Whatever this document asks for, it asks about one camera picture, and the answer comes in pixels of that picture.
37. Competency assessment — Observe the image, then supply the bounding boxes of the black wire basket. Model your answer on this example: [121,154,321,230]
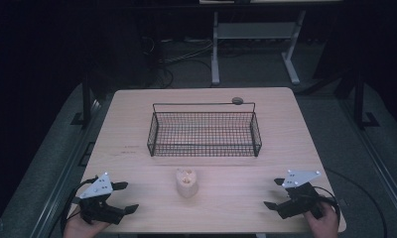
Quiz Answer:
[146,101,263,159]

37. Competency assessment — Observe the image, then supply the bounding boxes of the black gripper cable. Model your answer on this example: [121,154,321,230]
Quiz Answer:
[60,177,100,233]
[313,185,341,220]

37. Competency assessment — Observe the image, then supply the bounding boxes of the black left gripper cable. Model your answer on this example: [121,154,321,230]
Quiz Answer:
[60,177,100,233]

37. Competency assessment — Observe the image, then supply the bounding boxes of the black metal stand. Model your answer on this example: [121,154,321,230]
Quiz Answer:
[69,70,93,129]
[352,70,381,130]

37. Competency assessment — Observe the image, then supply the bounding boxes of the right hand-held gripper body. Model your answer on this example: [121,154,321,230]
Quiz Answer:
[277,169,326,220]

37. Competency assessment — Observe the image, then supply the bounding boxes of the pale lotus root piece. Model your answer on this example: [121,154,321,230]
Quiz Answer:
[175,167,199,199]

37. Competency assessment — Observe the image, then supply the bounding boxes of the person's left hand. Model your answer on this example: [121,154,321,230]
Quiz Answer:
[63,215,111,238]

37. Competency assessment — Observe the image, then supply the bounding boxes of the white metal desk frame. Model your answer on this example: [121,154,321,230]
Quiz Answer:
[210,9,307,86]

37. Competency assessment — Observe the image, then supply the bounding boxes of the thin black floor cable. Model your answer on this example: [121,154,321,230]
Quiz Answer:
[325,168,389,238]

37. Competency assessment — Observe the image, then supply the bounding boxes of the black floor cable bundle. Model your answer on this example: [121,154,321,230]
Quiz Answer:
[139,35,218,89]

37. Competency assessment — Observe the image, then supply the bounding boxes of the aluminium rail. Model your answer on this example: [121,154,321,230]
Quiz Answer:
[30,98,103,238]
[337,98,397,230]

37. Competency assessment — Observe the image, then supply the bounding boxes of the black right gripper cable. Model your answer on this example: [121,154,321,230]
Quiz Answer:
[313,185,341,220]

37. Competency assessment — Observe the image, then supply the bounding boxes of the person's right hand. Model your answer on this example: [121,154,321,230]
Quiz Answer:
[303,200,340,238]

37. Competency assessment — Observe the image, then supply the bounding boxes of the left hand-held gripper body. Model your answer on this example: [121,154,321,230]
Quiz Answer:
[78,172,127,226]

